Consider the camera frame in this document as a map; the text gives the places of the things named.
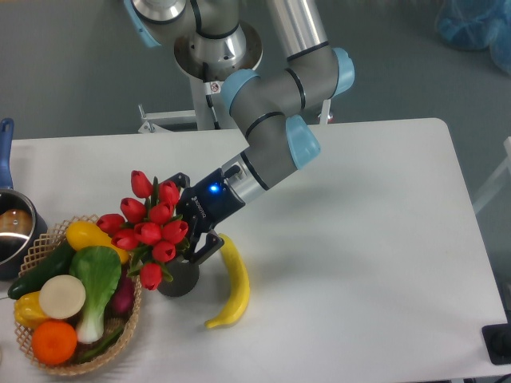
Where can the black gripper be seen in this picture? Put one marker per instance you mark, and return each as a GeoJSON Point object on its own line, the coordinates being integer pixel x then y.
{"type": "Point", "coordinates": [204, 205]}

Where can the red tulip bouquet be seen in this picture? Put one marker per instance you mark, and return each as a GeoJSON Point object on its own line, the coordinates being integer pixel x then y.
{"type": "Point", "coordinates": [148, 228]}

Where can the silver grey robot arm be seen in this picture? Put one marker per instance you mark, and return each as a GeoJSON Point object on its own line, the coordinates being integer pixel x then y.
{"type": "Point", "coordinates": [278, 145]}

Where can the dark grey ribbed vase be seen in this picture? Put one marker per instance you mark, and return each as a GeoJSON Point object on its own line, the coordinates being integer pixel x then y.
{"type": "Point", "coordinates": [185, 276]}

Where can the yellow banana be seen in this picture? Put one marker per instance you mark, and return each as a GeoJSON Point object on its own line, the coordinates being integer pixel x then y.
{"type": "Point", "coordinates": [238, 300]}

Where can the green bok choy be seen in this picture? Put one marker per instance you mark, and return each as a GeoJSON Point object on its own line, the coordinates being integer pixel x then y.
{"type": "Point", "coordinates": [99, 270]}

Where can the yellow squash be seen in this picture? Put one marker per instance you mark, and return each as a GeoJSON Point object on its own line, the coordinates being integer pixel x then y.
{"type": "Point", "coordinates": [82, 234]}

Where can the purple eggplant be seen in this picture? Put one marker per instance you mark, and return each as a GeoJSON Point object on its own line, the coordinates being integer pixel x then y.
{"type": "Point", "coordinates": [123, 299]}

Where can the woven wicker basket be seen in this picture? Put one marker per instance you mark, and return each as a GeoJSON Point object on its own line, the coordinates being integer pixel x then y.
{"type": "Point", "coordinates": [42, 247]}

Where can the green cucumber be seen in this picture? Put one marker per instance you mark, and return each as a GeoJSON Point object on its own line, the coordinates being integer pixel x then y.
{"type": "Point", "coordinates": [56, 263]}

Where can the white round radish slice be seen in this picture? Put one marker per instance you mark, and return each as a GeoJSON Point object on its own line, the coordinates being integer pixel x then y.
{"type": "Point", "coordinates": [62, 297]}

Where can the blue saucepan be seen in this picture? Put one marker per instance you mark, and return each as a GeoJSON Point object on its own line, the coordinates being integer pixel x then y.
{"type": "Point", "coordinates": [21, 224]}

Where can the green chili pepper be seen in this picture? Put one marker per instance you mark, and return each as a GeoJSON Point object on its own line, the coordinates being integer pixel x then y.
{"type": "Point", "coordinates": [99, 349]}

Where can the orange fruit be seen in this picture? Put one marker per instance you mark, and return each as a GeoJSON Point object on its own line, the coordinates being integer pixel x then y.
{"type": "Point", "coordinates": [54, 342]}

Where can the yellow bell pepper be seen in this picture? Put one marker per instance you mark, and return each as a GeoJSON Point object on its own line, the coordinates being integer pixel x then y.
{"type": "Point", "coordinates": [28, 312]}

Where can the black device at table edge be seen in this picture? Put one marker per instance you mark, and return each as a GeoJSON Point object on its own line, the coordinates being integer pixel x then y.
{"type": "Point", "coordinates": [497, 343]}

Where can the blue plastic bag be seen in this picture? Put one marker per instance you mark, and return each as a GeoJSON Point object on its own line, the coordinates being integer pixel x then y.
{"type": "Point", "coordinates": [477, 25]}

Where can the white frame at right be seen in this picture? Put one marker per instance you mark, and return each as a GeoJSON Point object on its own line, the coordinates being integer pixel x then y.
{"type": "Point", "coordinates": [494, 183]}

